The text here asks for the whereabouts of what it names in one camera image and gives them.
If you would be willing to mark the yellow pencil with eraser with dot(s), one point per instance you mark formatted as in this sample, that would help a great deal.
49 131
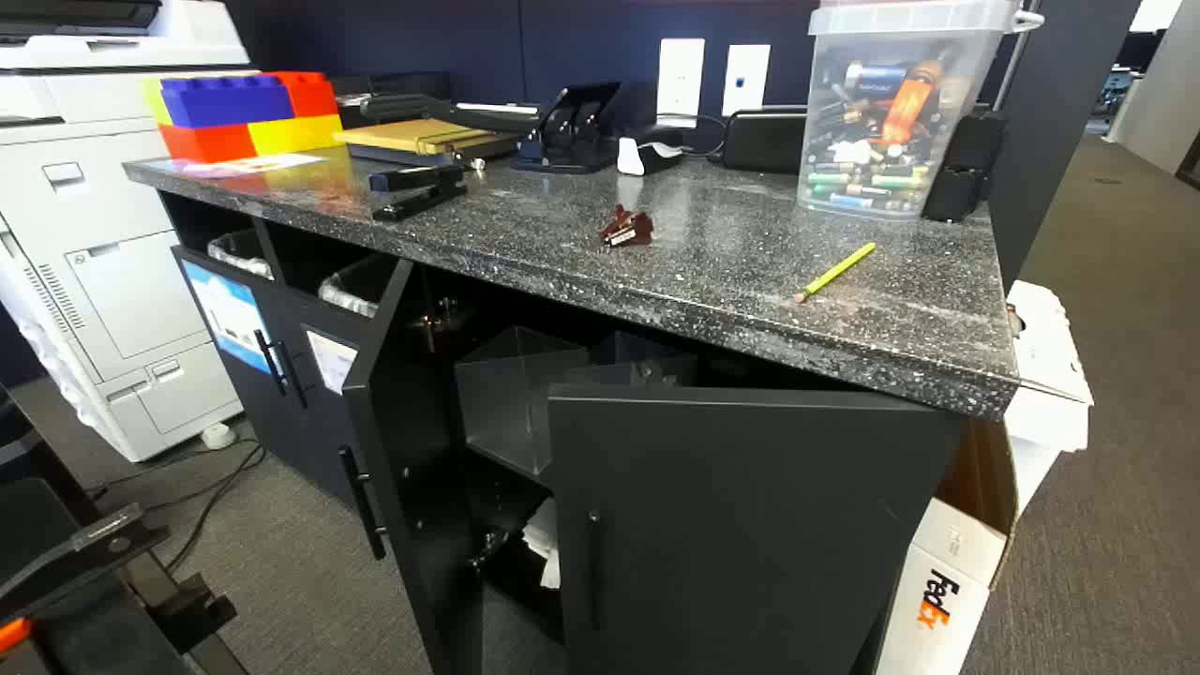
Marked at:
837 271

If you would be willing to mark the dark red staple remover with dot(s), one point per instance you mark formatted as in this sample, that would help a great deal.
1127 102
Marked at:
626 226

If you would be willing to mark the black cabinet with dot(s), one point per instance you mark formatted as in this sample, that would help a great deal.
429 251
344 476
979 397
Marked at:
501 436

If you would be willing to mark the white tape dispenser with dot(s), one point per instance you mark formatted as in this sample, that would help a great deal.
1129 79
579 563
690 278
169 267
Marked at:
641 156

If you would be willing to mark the black open cabinet door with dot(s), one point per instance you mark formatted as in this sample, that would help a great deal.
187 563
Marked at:
737 528

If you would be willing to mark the black stapler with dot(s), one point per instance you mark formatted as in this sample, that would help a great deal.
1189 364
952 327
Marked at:
419 186

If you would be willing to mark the black desk tray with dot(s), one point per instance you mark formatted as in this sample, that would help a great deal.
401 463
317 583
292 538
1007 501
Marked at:
762 136

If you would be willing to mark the yellow padded envelope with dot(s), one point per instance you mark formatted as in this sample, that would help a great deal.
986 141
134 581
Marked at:
420 136

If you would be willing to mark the black cabinet door with label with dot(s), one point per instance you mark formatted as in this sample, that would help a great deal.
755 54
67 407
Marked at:
267 361

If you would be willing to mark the clear plastic storage bin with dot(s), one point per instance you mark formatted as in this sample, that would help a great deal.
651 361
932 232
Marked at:
889 116

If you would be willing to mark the colourful toy block stack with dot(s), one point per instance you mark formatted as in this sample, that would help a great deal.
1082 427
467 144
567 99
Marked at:
247 116

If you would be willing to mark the white FedEx cardboard box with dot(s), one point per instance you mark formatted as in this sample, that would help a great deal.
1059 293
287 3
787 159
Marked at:
976 551

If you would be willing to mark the white office printer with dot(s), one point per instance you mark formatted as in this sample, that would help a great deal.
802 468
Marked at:
97 239

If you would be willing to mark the white wall outlet plate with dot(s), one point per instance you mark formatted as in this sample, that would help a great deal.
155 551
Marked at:
681 77
746 77

